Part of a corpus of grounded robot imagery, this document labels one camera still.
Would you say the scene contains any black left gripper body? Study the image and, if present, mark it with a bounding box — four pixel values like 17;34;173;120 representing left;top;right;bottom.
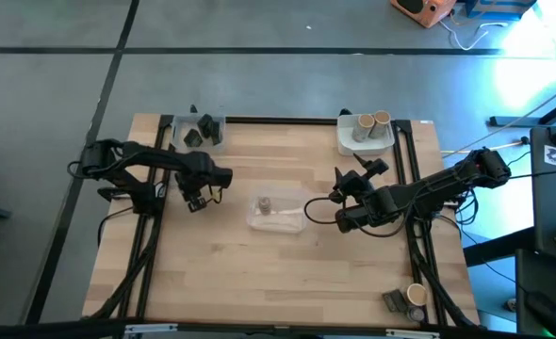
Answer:
176;157;235;199

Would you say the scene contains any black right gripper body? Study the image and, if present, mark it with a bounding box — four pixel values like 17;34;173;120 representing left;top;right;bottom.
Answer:
339;169;377;200

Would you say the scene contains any cardboard spice tube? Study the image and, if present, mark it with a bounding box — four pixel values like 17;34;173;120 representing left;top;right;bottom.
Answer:
351;113;376;144
400;282;429;307
367;110;392;140

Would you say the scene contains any white plastic bin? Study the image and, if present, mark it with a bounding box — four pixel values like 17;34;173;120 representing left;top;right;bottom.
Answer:
336;113;396;157

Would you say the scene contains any clear plastic bin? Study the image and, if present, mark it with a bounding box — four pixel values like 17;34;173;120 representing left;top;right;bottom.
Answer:
246;186;310;235
169;114;227;156

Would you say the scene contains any thin pale rod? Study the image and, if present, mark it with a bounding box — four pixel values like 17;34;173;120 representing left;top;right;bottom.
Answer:
440;136;531;156

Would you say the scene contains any black desk foot bar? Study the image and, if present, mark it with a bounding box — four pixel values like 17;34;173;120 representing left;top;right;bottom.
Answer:
463;227;537;268

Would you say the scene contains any black stand leg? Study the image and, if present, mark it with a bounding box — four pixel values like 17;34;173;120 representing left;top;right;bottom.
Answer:
488;91;556;147

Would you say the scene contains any orange speaker box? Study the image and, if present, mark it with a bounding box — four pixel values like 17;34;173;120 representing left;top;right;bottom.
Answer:
389;0;459;29

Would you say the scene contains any blue box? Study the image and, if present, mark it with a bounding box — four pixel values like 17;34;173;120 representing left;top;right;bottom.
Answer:
464;0;539;23

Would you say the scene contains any black low desk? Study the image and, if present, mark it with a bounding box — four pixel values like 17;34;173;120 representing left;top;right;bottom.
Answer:
515;248;556;338

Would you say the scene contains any black computer mouse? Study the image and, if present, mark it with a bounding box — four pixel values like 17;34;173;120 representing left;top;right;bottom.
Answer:
524;290;556;338

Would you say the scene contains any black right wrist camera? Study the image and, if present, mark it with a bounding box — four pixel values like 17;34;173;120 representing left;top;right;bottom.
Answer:
365;158;391;176

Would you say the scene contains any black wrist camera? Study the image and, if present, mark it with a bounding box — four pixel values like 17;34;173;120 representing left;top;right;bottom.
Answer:
365;158;391;176
187;194;209;214

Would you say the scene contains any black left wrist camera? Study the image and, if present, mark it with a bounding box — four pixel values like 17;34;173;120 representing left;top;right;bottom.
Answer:
187;194;209;214

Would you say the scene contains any black aluminium table frame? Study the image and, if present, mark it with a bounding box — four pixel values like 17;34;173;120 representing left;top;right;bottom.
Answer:
82;112;480;339

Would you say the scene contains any white floor cable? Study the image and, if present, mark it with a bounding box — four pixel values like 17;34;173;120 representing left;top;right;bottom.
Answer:
437;16;510;52

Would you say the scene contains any silver metal bracket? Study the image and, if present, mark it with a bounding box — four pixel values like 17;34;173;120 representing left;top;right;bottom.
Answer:
384;329;442;339
123;322;179;338

